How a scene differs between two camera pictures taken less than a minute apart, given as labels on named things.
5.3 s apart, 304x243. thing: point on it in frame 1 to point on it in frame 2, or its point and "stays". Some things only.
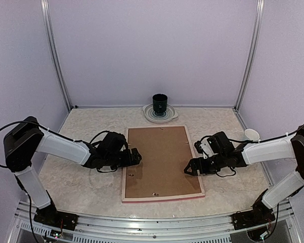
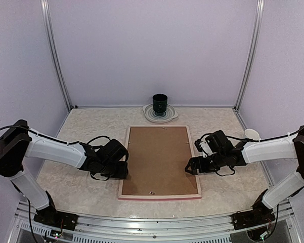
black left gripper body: x=120 y=162 to x=111 y=171
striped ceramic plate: x=159 y=118 stays
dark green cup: x=160 y=101 stays
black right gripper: x=193 y=162 stays
